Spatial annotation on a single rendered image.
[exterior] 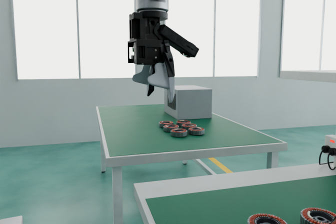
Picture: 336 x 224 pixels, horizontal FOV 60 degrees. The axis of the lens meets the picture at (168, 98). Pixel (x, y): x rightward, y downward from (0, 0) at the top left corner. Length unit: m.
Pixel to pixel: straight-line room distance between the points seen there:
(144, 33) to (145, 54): 0.05
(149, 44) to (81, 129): 4.16
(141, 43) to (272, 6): 5.15
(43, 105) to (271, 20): 4.08
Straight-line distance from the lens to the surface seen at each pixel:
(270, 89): 5.67
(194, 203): 1.09
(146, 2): 0.67
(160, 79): 0.63
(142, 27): 0.66
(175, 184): 1.24
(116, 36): 4.67
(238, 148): 1.78
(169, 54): 0.65
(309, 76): 1.26
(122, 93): 4.69
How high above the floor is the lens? 1.24
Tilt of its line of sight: 7 degrees down
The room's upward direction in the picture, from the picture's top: straight up
